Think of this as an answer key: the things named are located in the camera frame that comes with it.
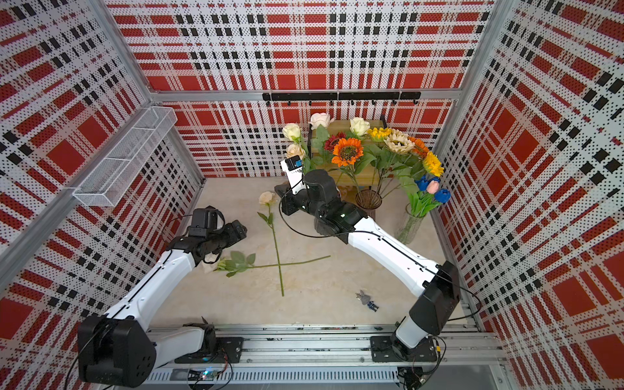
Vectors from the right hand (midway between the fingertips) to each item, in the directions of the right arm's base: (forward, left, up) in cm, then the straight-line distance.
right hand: (279, 188), depth 68 cm
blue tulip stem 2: (+8, -48, -5) cm, 49 cm away
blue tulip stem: (+7, -45, -6) cm, 46 cm away
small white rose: (-6, +20, -34) cm, 40 cm away
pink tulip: (+5, -47, -5) cm, 47 cm away
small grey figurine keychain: (-21, -26, -35) cm, 49 cm away
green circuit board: (-42, +21, -34) cm, 58 cm away
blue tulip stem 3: (+2, -49, -7) cm, 50 cm away
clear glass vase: (+2, -43, -23) cm, 49 cm away
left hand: (-1, +17, -22) cm, 28 cm away
